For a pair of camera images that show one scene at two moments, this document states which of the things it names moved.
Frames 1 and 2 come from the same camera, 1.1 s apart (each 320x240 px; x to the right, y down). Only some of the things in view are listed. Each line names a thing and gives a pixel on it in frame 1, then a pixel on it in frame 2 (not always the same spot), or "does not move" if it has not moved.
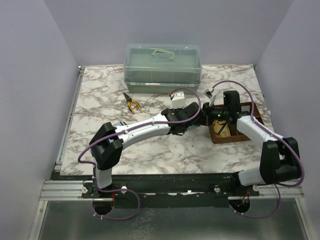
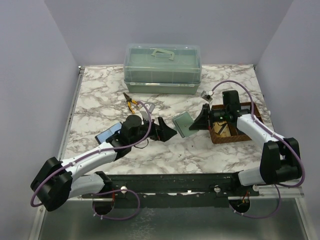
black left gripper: x=194 y=110 → x=158 y=129
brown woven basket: x=241 y=136 does not move
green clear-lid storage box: x=161 y=68 does not move
